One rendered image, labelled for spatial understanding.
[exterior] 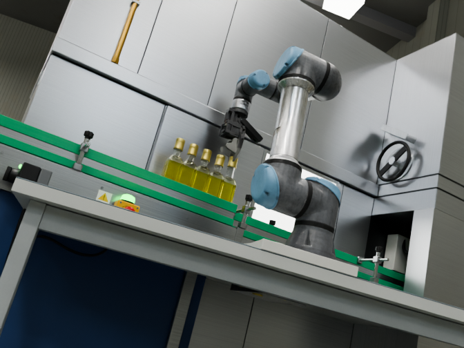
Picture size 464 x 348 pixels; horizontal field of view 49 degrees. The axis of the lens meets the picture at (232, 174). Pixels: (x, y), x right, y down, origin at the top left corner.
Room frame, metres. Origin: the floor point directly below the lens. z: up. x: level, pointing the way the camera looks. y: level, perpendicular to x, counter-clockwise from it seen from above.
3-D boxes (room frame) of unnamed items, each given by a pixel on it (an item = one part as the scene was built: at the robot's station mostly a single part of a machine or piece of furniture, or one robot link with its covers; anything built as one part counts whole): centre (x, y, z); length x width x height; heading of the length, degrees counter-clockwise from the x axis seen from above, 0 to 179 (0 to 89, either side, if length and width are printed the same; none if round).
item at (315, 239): (1.43, -0.27, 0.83); 0.15 x 0.15 x 0.10
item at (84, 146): (1.48, 0.45, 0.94); 0.07 x 0.04 x 0.13; 25
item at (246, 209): (1.78, -0.07, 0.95); 0.17 x 0.03 x 0.12; 25
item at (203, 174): (1.83, 0.11, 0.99); 0.06 x 0.06 x 0.21; 24
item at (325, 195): (1.43, -0.26, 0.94); 0.13 x 0.12 x 0.14; 110
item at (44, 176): (1.42, 0.54, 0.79); 0.08 x 0.08 x 0.08; 25
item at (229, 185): (1.88, 0.01, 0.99); 0.06 x 0.06 x 0.21; 25
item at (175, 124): (2.08, -0.09, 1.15); 0.90 x 0.03 x 0.34; 115
